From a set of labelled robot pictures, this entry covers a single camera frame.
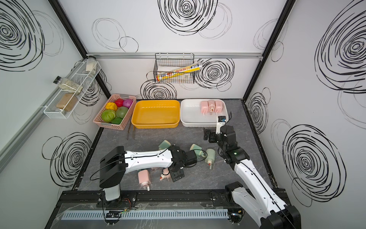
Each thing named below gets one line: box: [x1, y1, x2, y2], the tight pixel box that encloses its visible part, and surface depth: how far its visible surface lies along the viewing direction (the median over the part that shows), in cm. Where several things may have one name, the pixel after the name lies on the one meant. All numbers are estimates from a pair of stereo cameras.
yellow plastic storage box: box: [131, 99, 181, 129], surface depth 111 cm
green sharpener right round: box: [204, 148, 216, 170], surface depth 83 cm
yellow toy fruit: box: [105, 102, 118, 112], surface depth 110 cm
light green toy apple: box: [115, 106, 129, 119], surface depth 104 cm
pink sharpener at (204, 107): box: [200, 101, 209, 116], surface depth 111 cm
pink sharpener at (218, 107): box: [213, 100, 223, 114], surface depth 110 cm
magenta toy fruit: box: [122, 98, 134, 109], surface depth 111 cm
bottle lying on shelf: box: [52, 75, 83, 94], surface depth 72 cm
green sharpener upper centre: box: [158, 139, 172, 151], surface depth 89 cm
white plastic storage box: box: [180, 98, 229, 128], surface depth 111 cm
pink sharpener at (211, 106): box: [207, 99, 216, 115], surface depth 110 cm
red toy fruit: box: [115, 98, 124, 108], surface depth 114 cm
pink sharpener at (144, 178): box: [138, 169, 152, 192], surface depth 76 cm
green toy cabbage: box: [101, 109, 116, 123], surface depth 104 cm
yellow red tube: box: [155, 62, 203, 83], surface depth 86 cm
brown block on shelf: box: [56, 93, 79, 112], surface depth 69 cm
